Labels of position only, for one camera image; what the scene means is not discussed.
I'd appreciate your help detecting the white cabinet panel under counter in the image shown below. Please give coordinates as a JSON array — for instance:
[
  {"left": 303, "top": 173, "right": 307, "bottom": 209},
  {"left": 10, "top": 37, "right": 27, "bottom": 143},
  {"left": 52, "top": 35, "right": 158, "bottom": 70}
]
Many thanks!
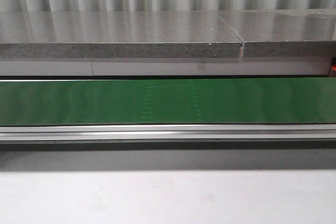
[{"left": 1, "top": 57, "right": 332, "bottom": 77}]

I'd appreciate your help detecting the grey stone counter slab right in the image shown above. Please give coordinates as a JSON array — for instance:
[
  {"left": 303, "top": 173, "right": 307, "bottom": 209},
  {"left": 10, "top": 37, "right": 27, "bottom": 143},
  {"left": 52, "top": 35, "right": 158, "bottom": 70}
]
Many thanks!
[{"left": 219, "top": 9, "right": 335, "bottom": 58}]

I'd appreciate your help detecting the grey stone counter slab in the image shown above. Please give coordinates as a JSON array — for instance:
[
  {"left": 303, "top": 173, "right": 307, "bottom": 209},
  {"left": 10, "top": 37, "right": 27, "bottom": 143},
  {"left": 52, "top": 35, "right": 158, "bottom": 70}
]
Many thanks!
[
  {"left": 219, "top": 9, "right": 335, "bottom": 58},
  {"left": 1, "top": 11, "right": 241, "bottom": 59}
]

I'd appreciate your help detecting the aluminium conveyor frame rail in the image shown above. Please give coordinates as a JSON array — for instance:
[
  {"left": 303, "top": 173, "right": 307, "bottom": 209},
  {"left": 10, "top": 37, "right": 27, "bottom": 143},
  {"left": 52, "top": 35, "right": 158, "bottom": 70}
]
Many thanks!
[{"left": 1, "top": 124, "right": 335, "bottom": 151}]

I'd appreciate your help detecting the green conveyor belt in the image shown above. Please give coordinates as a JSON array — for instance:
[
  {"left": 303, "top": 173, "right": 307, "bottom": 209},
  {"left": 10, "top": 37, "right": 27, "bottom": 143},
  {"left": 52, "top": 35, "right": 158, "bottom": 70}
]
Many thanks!
[{"left": 1, "top": 77, "right": 335, "bottom": 126}]

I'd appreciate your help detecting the grey stone counter slab left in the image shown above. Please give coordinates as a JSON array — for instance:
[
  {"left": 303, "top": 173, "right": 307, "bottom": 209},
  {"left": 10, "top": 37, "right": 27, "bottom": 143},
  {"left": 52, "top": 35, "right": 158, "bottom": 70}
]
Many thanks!
[{"left": 1, "top": 11, "right": 241, "bottom": 59}]

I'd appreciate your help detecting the red object at right edge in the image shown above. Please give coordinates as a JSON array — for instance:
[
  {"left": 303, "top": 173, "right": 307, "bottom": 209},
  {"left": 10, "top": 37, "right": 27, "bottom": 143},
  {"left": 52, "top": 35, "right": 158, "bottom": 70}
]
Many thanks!
[{"left": 329, "top": 57, "right": 336, "bottom": 77}]

